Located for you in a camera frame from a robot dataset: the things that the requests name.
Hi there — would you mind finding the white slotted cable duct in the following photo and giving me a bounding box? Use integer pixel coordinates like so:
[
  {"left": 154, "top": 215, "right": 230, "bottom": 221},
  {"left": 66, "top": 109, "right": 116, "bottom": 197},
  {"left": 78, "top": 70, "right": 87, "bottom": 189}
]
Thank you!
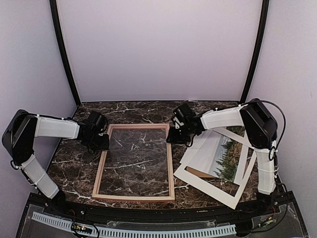
[{"left": 32, "top": 212, "right": 236, "bottom": 238}]

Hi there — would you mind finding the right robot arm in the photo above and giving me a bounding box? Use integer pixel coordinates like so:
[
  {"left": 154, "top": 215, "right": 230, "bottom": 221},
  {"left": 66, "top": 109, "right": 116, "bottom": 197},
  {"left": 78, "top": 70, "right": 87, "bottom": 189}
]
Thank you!
[{"left": 166, "top": 98, "right": 282, "bottom": 195}]

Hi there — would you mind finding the brown cardboard backing board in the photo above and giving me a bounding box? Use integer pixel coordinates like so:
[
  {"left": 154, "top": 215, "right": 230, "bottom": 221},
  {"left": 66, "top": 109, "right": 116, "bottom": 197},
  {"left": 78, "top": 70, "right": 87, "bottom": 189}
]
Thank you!
[{"left": 186, "top": 167, "right": 215, "bottom": 178}]

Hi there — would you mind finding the left black corner post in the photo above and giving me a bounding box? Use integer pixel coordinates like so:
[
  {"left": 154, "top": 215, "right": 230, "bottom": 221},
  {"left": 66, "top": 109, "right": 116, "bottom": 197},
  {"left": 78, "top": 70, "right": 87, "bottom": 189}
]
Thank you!
[{"left": 49, "top": 0, "right": 81, "bottom": 107}]

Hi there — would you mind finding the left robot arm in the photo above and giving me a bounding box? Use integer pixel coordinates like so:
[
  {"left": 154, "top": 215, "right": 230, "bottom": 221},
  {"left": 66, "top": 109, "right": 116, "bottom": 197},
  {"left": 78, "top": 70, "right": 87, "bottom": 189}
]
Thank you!
[{"left": 2, "top": 109, "right": 109, "bottom": 216}]

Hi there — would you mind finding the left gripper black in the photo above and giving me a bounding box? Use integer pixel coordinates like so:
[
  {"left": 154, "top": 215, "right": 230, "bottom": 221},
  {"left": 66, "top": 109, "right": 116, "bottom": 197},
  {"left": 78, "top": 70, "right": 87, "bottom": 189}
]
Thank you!
[{"left": 84, "top": 132, "right": 109, "bottom": 150}]

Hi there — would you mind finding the white mat board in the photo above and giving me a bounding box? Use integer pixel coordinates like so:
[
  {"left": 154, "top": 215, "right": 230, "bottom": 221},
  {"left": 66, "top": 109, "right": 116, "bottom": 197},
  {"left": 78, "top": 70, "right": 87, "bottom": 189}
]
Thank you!
[{"left": 174, "top": 127, "right": 257, "bottom": 209}]

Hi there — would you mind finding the landscape photo print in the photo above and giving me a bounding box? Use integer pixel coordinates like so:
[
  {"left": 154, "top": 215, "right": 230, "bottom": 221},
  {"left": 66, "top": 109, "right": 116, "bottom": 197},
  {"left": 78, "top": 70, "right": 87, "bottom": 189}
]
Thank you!
[{"left": 180, "top": 130, "right": 249, "bottom": 185}]

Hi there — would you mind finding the black corner post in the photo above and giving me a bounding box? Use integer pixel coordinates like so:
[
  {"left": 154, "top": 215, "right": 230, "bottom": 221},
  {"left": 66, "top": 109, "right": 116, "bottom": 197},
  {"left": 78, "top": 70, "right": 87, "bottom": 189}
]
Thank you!
[
  {"left": 239, "top": 0, "right": 269, "bottom": 104},
  {"left": 49, "top": 0, "right": 81, "bottom": 107}
]

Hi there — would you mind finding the right black corner post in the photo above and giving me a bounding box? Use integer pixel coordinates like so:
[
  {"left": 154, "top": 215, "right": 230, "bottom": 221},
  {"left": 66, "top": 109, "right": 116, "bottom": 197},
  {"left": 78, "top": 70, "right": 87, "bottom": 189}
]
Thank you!
[{"left": 239, "top": 0, "right": 269, "bottom": 104}]

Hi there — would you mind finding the black front rail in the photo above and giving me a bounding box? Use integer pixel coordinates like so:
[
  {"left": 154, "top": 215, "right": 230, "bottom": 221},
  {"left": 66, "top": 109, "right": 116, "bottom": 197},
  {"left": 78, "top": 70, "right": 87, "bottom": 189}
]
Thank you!
[{"left": 23, "top": 194, "right": 291, "bottom": 228}]

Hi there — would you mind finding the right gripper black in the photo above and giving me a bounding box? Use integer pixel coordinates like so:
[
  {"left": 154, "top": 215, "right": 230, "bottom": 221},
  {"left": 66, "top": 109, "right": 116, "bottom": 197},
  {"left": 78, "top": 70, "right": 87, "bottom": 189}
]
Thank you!
[{"left": 167, "top": 122, "right": 196, "bottom": 144}]

